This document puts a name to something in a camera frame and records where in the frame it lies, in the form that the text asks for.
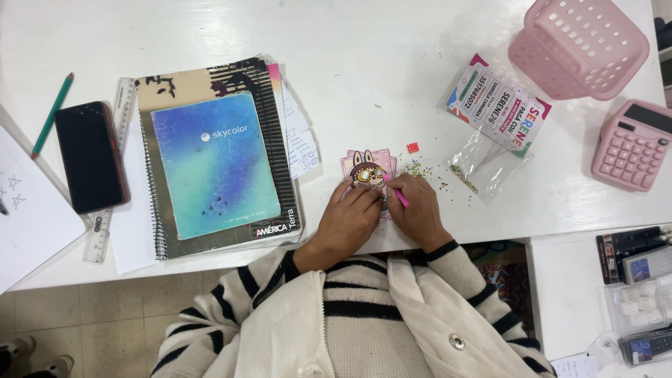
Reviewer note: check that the person's left hand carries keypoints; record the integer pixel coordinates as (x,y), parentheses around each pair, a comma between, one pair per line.
(346,225)

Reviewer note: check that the person's right hand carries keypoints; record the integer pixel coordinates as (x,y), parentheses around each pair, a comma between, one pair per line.
(420,215)

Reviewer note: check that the person's right fingers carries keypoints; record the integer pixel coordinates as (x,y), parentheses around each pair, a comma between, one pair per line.
(404,182)

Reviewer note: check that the person's left fingers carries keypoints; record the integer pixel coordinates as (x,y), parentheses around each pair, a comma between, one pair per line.
(362,193)

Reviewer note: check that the pink diamond art pen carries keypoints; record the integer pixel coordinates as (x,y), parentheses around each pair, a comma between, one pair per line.
(402,199)

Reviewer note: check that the pink cartoon diamond art sticker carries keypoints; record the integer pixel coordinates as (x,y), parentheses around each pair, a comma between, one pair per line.
(370,168)

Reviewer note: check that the scattered colourful beads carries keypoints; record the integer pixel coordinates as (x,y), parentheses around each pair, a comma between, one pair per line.
(420,170)

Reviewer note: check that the small red square tray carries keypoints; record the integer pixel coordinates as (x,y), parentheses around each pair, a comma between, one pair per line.
(412,147)

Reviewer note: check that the clear plastic bead bag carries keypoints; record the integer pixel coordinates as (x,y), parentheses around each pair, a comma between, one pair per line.
(480,165)

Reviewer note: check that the handwritten loose paper notes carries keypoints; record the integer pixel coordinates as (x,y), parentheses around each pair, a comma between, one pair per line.
(302,141)

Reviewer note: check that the printed colourful flyer card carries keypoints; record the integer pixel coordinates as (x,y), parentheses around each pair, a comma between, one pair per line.
(498,107)

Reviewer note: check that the black striped cream sweater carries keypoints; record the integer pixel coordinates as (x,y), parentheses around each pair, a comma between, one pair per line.
(362,315)

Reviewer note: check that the striped spiral notebook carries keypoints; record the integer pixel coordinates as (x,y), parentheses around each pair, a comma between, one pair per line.
(273,105)

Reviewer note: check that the colourful patterned bag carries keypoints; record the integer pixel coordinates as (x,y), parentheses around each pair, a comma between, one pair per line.
(501,278)

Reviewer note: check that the blue softcover notebook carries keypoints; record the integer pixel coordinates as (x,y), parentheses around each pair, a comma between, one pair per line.
(215,165)

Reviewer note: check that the cream button vest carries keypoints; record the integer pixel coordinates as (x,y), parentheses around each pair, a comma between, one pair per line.
(283,336)

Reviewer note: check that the pink plastic basket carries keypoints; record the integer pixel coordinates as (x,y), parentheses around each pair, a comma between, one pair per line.
(577,50)

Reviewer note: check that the black flat box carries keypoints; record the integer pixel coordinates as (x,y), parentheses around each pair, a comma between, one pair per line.
(614,252)

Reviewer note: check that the pink calculator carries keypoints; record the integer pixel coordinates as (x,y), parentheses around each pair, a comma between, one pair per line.
(632,147)

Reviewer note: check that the plain white paper sheet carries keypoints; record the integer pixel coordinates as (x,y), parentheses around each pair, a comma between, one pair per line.
(131,231)

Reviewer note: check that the small white paper note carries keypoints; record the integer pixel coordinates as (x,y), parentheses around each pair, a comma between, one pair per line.
(575,366)

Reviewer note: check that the clear plastic ruler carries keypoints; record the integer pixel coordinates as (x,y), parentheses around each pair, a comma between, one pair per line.
(124,113)

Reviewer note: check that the clear box with blue label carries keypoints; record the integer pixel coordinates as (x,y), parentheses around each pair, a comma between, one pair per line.
(648,265)

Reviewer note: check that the clear box of white pieces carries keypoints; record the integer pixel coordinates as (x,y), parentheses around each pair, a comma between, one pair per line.
(638,307)

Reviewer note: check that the black smartphone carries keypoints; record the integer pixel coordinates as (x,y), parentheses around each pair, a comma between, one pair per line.
(90,156)

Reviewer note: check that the dark box with blue label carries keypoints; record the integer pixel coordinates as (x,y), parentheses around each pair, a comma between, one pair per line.
(648,346)

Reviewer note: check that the green pencil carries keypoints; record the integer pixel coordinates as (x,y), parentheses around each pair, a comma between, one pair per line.
(52,115)

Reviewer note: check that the white paper with drawn stars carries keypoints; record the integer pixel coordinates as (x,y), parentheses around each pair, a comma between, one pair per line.
(31,220)

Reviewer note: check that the white black shoe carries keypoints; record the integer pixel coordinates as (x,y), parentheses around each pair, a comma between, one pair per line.
(15,347)
(52,366)

